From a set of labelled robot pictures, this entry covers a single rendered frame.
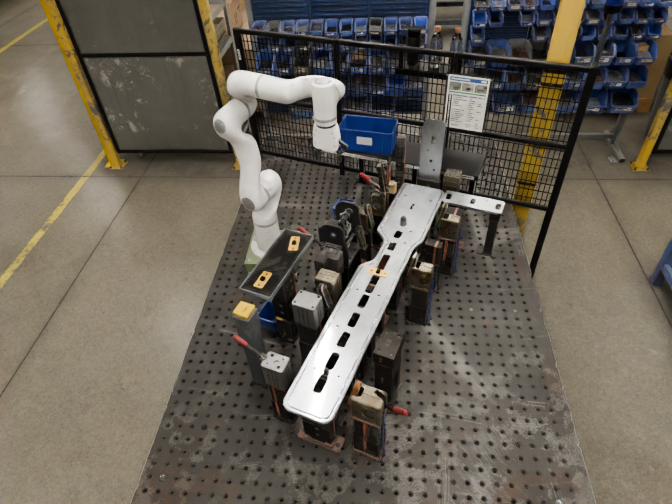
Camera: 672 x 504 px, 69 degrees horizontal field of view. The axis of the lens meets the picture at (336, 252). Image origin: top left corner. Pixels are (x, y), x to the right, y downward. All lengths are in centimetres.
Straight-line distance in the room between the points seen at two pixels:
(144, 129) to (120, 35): 82
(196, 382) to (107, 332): 142
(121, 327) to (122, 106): 207
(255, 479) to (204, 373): 53
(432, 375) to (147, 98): 343
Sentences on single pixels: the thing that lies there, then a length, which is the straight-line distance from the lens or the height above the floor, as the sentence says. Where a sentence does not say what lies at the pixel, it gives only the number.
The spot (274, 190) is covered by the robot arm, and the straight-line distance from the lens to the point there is 232.
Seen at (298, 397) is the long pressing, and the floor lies 100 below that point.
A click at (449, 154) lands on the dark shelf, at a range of 279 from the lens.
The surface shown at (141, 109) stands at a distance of 474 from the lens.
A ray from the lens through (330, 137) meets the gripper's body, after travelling 189.
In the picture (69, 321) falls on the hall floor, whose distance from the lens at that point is 379.
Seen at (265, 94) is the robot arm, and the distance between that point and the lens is 193.
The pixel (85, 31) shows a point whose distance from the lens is 463.
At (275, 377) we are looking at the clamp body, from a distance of 180.
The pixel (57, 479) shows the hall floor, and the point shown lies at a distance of 313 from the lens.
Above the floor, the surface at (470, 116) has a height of 123.
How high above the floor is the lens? 251
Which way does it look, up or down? 43 degrees down
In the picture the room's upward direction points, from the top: 4 degrees counter-clockwise
